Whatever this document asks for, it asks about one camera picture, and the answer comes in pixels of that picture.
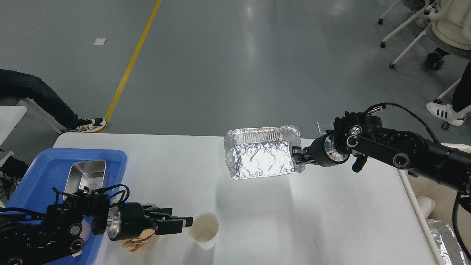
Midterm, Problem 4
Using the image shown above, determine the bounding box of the crumpled brown paper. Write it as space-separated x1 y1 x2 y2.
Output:
116 203 156 252

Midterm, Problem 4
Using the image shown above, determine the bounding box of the aluminium foil tray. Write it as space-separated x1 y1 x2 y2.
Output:
223 125 305 180

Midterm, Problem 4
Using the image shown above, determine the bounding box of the grey chair left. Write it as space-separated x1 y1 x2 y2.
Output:
0 96 64 135

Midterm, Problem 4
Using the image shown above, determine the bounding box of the white side table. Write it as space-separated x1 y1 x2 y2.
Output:
0 106 27 145

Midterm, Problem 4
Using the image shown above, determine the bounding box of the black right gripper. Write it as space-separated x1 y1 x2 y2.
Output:
291 134 350 167

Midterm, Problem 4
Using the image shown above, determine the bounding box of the seated person dark jeans leg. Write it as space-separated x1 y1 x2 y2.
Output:
0 69 79 130

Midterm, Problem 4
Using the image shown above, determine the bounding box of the white floor tag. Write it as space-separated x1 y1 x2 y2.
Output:
93 38 107 46

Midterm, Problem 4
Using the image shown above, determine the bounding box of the left floor plate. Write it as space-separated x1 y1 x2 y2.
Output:
317 122 334 134

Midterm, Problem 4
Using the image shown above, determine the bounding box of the white paper cup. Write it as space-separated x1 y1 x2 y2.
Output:
188 211 219 250

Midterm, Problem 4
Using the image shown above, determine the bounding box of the cream plastic bin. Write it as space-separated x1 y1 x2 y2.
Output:
398 143 470 265

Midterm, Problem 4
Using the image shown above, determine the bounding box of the blue plastic tray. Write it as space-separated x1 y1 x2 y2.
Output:
7 148 127 265

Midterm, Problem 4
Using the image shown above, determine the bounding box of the white office chair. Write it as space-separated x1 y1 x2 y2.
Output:
380 0 471 69

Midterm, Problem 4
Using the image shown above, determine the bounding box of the standing person black trouser leg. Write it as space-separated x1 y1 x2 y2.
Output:
452 73 471 113

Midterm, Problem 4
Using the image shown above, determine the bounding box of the foil tray in bin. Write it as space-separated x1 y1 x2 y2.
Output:
426 219 468 265

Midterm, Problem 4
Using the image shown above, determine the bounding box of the pink ribbed mug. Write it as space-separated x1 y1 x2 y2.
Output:
71 218 91 257

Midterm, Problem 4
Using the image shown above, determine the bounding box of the stainless steel rectangular tin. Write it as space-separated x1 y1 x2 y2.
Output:
64 160 106 194

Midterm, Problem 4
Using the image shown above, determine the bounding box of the black white beige sneaker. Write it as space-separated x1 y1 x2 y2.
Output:
66 118 107 133

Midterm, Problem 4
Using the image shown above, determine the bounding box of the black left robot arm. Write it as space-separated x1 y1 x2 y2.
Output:
0 184 194 265

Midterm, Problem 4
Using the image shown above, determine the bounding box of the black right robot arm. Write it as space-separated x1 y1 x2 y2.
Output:
291 102 471 258

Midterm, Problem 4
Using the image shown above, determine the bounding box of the white striped sneaker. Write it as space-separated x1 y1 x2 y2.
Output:
425 102 467 126

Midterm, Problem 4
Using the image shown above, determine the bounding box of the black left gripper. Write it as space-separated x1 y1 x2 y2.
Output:
107 202 194 241

